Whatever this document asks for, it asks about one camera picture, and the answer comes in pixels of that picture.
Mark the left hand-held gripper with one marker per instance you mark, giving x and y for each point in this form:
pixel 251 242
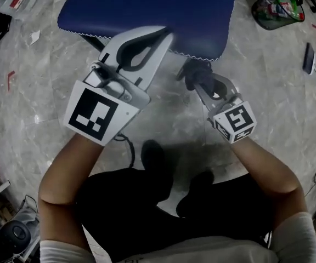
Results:
pixel 92 111

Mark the person's black shoe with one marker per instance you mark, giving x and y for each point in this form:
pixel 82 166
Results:
pixel 204 178
pixel 153 155

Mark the black helmet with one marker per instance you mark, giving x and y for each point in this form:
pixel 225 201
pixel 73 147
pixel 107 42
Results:
pixel 15 237

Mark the person's right forearm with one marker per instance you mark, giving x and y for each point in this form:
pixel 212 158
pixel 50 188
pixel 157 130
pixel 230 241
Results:
pixel 267 168

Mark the person's left forearm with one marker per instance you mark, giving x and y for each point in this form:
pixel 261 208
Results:
pixel 64 174

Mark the dark cloth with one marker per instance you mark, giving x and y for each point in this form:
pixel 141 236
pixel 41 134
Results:
pixel 199 75

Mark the person's black shorts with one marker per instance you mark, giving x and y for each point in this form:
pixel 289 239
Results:
pixel 136 215

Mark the person's left black shoe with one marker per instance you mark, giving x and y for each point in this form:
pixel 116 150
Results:
pixel 153 155

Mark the white paper scrap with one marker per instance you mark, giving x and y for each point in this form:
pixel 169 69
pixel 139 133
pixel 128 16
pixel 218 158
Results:
pixel 35 37

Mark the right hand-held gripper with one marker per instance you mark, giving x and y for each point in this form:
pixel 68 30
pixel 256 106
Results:
pixel 236 119

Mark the person's right black shoe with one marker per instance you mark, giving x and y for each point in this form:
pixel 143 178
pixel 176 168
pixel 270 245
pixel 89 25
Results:
pixel 204 178

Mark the grey cloth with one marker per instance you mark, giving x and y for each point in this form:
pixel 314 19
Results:
pixel 27 218

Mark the person's white t-shirt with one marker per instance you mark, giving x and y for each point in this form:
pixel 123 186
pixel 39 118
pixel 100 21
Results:
pixel 202 252

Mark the blue chair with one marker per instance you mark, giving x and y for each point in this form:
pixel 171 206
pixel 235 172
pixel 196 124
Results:
pixel 147 7

